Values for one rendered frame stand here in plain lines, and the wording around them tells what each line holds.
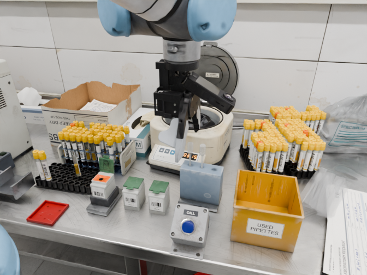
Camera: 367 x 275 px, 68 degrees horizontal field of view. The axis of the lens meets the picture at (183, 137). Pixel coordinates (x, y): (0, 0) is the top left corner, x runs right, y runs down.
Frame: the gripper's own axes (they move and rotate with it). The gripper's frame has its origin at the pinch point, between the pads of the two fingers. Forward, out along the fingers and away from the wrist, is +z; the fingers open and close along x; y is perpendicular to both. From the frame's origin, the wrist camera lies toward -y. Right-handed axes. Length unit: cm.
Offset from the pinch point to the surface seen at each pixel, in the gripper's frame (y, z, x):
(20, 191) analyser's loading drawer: 39.8, 12.0, 15.0
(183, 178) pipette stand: 0.9, 7.8, 2.1
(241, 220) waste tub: -14.2, 8.7, 10.9
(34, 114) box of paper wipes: 72, 11, -23
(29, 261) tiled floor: 99, 103, -16
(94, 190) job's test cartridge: 20.4, 9.5, 11.0
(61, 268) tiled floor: 79, 103, -19
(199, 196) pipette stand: -3.2, 12.6, 2.1
